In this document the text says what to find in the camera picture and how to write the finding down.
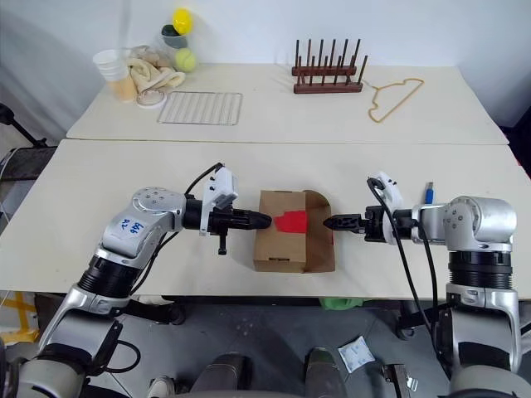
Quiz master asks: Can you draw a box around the red tape strip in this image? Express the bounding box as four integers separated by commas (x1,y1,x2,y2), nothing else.
273,209,309,235

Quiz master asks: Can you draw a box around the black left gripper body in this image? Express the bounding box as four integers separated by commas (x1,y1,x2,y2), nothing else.
207,208,247,256

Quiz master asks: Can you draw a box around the dark equipment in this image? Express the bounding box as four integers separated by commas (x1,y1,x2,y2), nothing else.
499,94,531,184

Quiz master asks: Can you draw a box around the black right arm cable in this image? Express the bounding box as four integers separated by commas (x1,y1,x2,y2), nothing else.
366,177,454,379

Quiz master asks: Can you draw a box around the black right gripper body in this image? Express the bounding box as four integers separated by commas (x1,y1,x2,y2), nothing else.
358,206,392,244

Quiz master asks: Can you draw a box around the yellow frame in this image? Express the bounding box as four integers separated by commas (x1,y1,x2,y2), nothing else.
0,291,43,346

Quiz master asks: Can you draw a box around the grey shoe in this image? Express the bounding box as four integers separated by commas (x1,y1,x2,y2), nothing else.
148,374,178,398

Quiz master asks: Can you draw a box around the black tripod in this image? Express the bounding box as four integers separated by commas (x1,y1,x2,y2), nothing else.
0,103,60,149

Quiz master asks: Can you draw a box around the clear tape roll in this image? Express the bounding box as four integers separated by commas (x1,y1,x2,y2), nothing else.
135,90,168,110

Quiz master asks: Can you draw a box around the beige towel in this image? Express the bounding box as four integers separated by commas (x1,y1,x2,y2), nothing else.
124,55,187,95

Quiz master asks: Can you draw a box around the metal wire rack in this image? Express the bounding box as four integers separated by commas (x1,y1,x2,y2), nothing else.
156,91,244,126

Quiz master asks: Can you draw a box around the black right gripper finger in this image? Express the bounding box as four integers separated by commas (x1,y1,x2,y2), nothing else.
323,212,362,224
323,221,362,232

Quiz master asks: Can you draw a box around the black mesh panel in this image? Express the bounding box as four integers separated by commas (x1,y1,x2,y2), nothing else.
0,147,60,184

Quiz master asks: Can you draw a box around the green object under table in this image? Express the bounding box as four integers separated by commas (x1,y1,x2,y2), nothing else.
320,297,364,312

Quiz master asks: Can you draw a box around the yellow plastic ball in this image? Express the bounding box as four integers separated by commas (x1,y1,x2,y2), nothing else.
171,7,194,36

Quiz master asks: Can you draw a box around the white packet on floor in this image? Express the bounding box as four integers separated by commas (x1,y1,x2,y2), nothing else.
337,336,375,373

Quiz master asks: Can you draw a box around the dark wooden peg rack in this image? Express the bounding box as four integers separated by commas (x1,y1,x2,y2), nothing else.
291,38,370,95

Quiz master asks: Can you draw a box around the green tennis ball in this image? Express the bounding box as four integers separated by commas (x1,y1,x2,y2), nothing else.
173,47,197,74

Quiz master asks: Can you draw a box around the clear plastic bag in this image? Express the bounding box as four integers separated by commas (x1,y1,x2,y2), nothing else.
123,39,178,68

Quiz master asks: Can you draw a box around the tan clothes hanger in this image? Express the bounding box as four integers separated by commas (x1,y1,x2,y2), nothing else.
368,77,426,124

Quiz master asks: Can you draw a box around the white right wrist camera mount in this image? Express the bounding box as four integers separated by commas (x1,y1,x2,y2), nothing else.
367,171,405,244

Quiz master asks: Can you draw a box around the black table leg with caster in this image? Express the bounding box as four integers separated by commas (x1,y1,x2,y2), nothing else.
397,299,452,342

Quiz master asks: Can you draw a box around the metal floor bracket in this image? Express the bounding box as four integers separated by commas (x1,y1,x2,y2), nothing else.
381,362,418,394

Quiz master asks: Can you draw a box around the white paper cup stack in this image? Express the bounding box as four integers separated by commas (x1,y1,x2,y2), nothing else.
92,49,128,82

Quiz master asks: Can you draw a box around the dark rounded shape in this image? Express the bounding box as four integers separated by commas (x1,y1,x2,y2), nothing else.
200,352,255,394
304,347,348,398

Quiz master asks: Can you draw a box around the brown cardboard box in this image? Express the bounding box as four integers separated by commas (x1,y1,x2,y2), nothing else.
252,188,337,275

